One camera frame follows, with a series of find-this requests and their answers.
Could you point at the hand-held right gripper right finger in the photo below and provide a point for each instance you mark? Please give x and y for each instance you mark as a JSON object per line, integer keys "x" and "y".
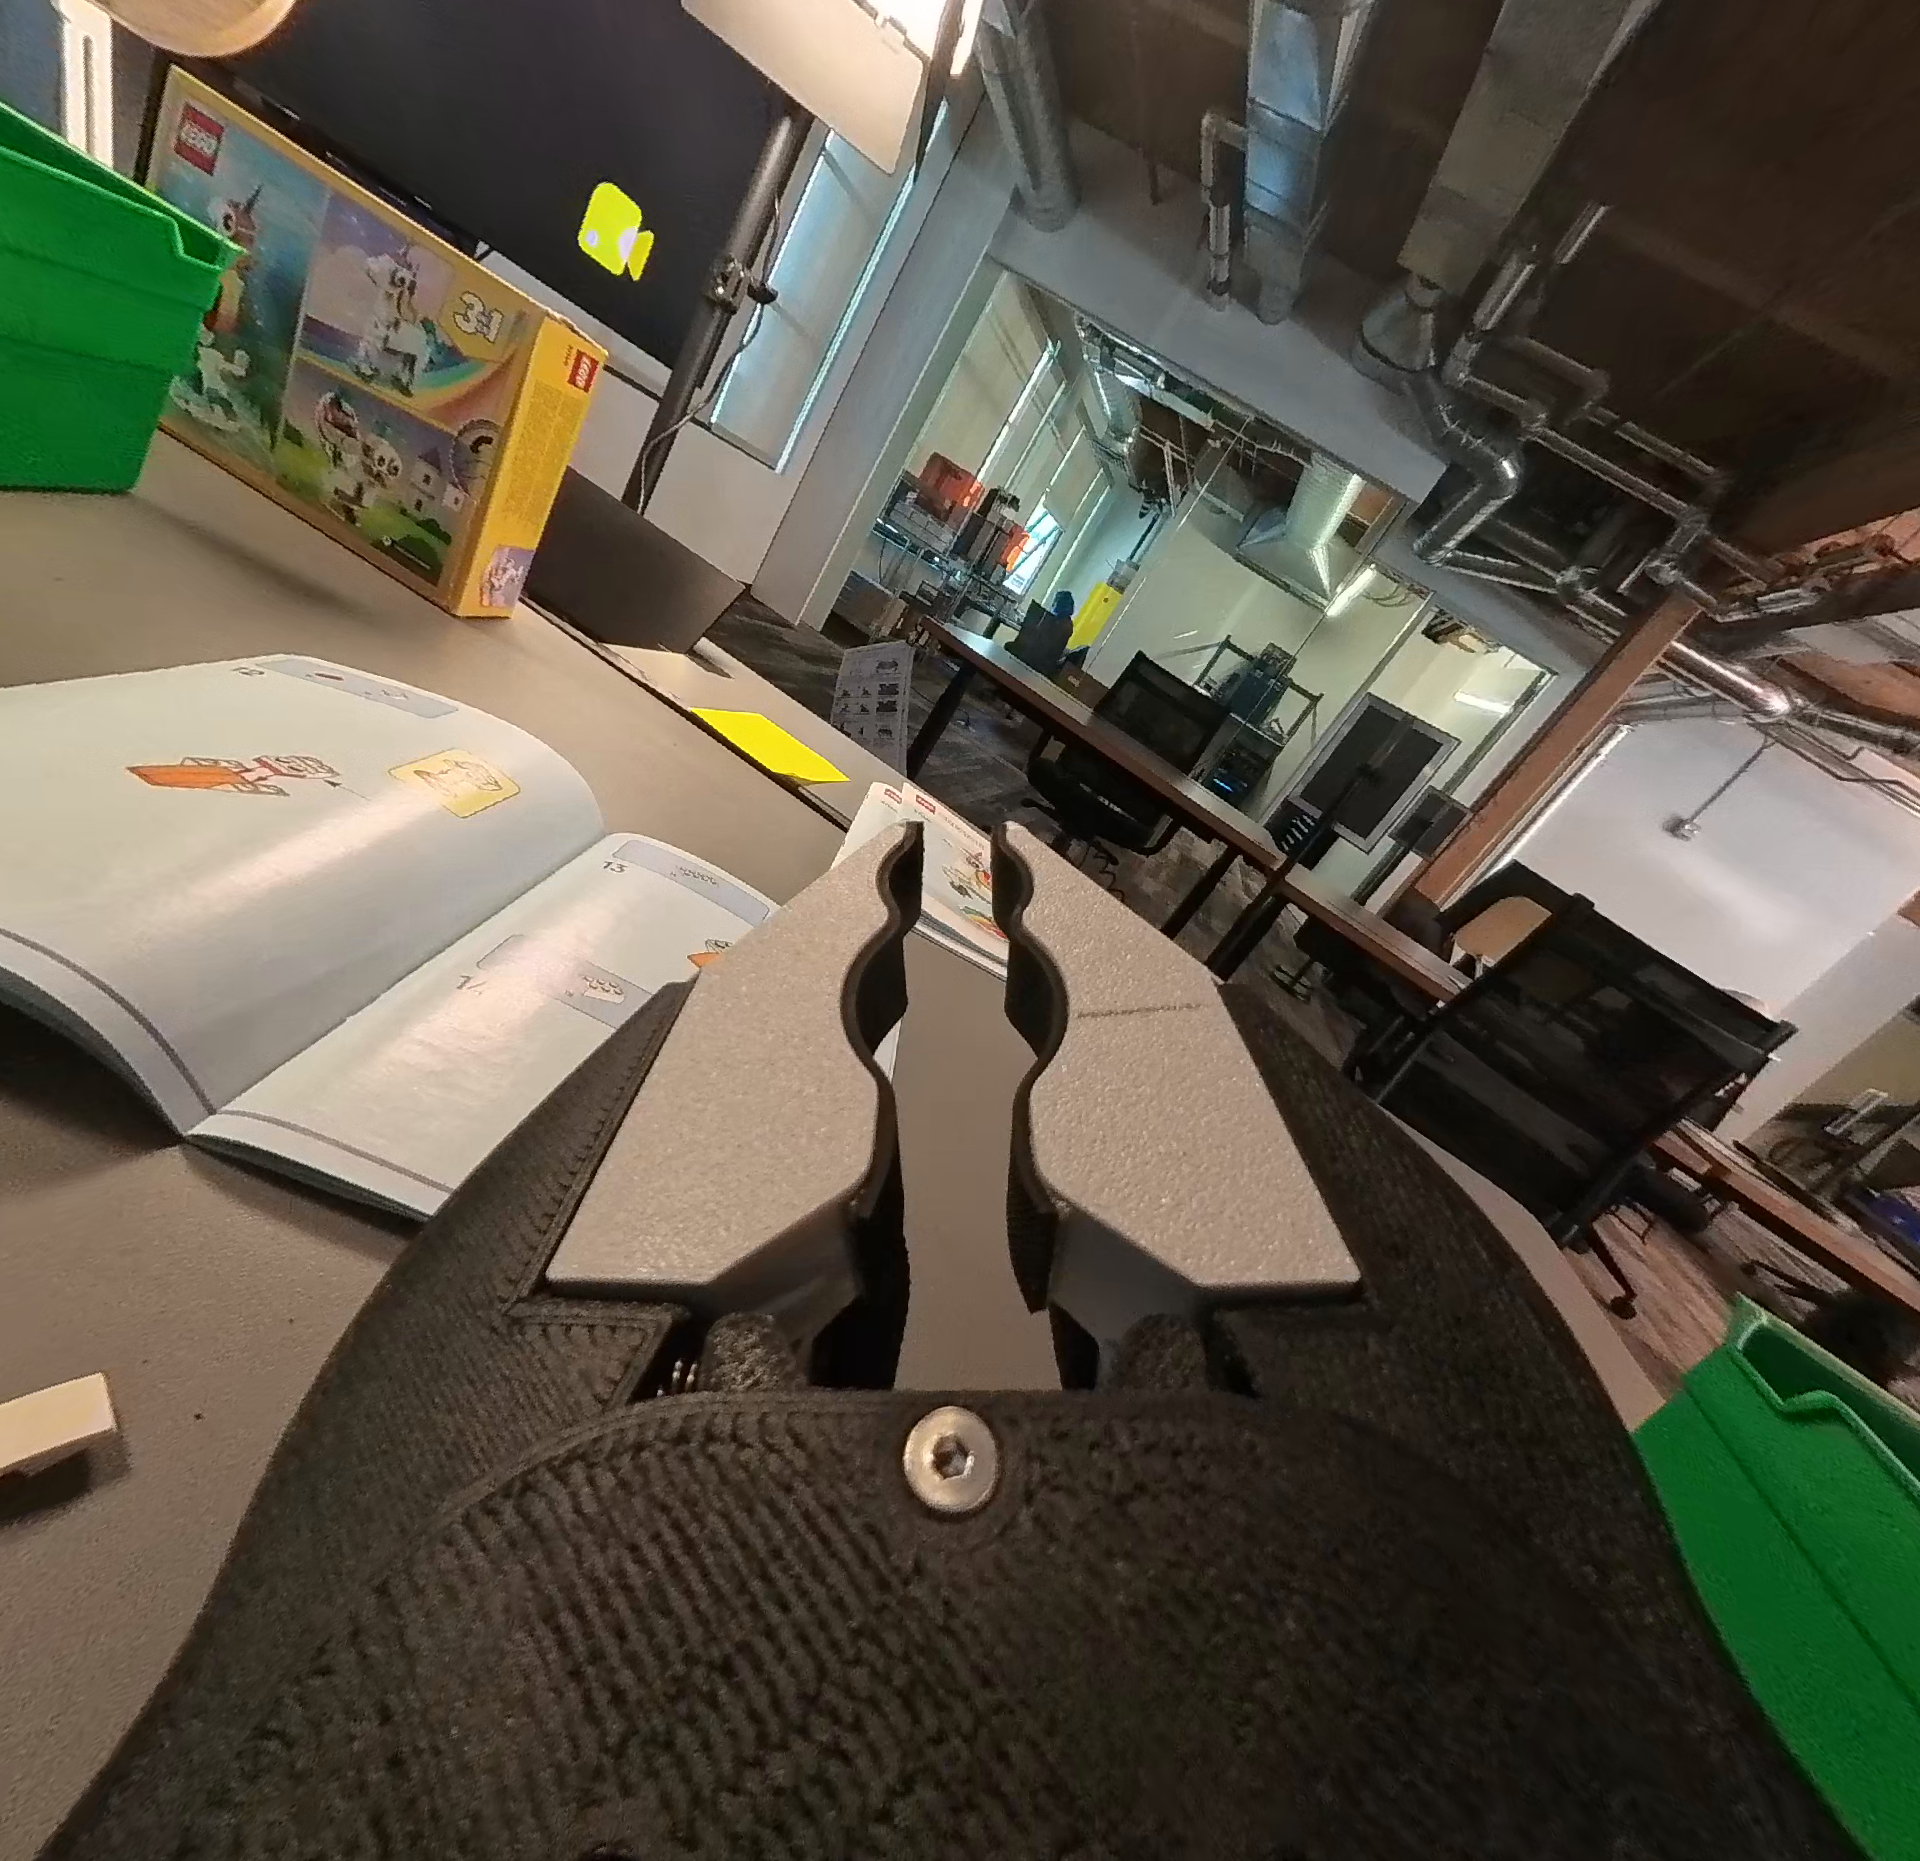
{"x": 1186, "y": 1139}

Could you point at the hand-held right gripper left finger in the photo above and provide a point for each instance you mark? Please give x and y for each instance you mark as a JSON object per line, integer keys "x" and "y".
{"x": 720, "y": 1111}

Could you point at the green bin holding lego bricks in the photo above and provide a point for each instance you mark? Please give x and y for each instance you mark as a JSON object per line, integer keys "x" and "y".
{"x": 92, "y": 329}

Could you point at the curved cream lego slope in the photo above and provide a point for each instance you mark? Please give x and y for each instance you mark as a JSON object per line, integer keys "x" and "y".
{"x": 53, "y": 1425}

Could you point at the yellow lego set box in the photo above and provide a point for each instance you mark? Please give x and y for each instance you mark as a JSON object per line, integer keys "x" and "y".
{"x": 374, "y": 361}

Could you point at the closed white instruction booklet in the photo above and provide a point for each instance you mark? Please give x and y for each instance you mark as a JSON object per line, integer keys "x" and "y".
{"x": 952, "y": 886}

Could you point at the long brown table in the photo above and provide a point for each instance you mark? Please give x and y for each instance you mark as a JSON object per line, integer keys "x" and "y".
{"x": 1170, "y": 796}

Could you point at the yellow paper sheet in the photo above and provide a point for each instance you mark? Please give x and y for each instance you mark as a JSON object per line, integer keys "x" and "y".
{"x": 766, "y": 743}

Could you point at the black office chair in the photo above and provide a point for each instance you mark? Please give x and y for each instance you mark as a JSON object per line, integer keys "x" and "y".
{"x": 1140, "y": 722}

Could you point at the printed parts sheet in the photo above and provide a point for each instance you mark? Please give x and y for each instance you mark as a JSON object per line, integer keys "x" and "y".
{"x": 873, "y": 707}

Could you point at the black mesh chair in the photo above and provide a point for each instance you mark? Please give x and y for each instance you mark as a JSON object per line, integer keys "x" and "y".
{"x": 1619, "y": 1036}

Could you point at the open instruction booklet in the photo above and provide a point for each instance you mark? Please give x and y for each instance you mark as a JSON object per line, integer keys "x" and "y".
{"x": 226, "y": 870}

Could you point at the dark grey case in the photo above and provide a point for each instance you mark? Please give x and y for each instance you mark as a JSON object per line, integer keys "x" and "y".
{"x": 630, "y": 564}

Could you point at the metal shelf rack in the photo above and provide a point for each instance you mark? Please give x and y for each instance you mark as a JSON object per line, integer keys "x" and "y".
{"x": 961, "y": 541}

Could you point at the green plastic bin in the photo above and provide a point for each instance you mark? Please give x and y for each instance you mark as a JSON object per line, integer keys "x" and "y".
{"x": 1802, "y": 1561}

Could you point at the cluster of metal ceiling pipes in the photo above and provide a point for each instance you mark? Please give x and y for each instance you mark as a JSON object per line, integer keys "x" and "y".
{"x": 1650, "y": 496}

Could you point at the black light stand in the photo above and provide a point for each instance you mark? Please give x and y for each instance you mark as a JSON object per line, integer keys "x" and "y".
{"x": 729, "y": 286}

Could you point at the white studio light panel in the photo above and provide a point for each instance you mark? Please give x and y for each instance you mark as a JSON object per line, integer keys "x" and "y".
{"x": 842, "y": 32}

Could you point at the wooden book stand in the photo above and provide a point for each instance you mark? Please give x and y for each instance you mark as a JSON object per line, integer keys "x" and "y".
{"x": 226, "y": 1}

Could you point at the silver flexible duct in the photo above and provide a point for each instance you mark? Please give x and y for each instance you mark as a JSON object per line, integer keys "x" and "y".
{"x": 1462, "y": 452}

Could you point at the straight silver ventilation duct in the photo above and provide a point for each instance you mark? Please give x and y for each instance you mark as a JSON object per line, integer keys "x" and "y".
{"x": 1296, "y": 90}

